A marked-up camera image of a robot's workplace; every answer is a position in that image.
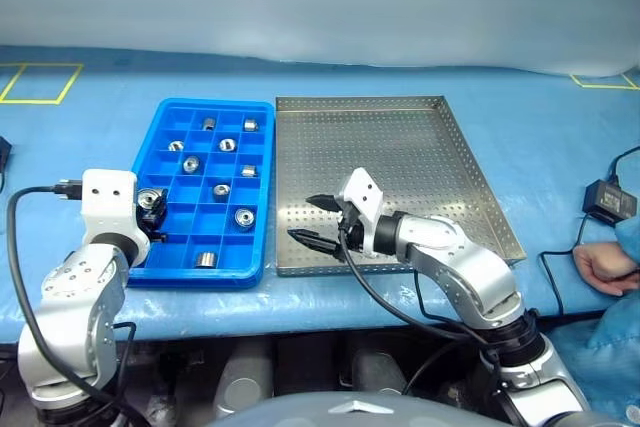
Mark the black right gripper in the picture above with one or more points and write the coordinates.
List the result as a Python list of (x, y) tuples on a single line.
[(354, 232)]

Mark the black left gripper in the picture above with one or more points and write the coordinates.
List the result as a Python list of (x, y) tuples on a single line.
[(152, 224)]

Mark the blue-sleeved forearm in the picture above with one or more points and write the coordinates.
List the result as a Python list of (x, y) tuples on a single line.
[(631, 242)]

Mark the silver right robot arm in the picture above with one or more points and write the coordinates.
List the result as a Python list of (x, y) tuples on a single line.
[(465, 267)]

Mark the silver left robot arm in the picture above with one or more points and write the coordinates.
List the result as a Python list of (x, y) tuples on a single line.
[(75, 287)]

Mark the blue compartment tray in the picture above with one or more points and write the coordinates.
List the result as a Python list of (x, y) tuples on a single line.
[(197, 187)]

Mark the person's bare hand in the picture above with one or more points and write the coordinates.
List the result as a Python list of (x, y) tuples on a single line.
[(600, 267)]

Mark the perforated metal tray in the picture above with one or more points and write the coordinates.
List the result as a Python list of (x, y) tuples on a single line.
[(400, 147)]

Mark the grey rounded cylinder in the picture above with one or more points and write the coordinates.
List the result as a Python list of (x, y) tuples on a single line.
[(375, 367), (245, 382)]

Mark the grey robot torso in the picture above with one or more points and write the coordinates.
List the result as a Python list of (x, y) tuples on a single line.
[(350, 409)]

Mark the black power adapter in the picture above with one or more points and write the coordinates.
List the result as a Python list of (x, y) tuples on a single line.
[(607, 199)]

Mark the blue gown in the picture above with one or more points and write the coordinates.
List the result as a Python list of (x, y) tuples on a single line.
[(617, 357)]

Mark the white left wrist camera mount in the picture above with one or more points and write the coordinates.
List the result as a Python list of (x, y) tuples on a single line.
[(107, 197)]

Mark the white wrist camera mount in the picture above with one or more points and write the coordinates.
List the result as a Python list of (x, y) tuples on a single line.
[(107, 197), (365, 192)]

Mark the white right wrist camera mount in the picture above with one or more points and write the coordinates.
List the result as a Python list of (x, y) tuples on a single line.
[(365, 192)]

